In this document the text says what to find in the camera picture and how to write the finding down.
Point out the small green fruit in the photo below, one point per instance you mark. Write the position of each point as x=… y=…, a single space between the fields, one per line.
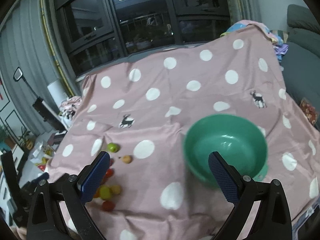
x=112 y=147

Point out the pink polka dot cloth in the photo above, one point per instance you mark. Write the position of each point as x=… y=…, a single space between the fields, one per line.
x=168 y=112

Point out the pile of clothes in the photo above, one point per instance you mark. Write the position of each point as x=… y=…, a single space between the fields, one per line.
x=68 y=110

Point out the black floor lamp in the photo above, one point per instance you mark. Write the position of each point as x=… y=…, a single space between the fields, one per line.
x=44 y=110

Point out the green plastic bowl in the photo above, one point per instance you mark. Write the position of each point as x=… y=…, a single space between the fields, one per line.
x=238 y=141

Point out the small tan fruit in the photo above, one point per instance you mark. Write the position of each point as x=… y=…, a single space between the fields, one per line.
x=127 y=159

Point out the red cherry tomato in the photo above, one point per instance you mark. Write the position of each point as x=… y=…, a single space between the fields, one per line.
x=108 y=206

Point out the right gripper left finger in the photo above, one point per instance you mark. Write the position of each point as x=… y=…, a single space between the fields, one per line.
x=45 y=219

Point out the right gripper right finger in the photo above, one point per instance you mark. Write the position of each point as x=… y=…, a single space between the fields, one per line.
x=272 y=220

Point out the grey sofa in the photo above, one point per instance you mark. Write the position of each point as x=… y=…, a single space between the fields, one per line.
x=301 y=62

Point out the yellow green fruit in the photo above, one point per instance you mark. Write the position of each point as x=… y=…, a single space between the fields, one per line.
x=105 y=192

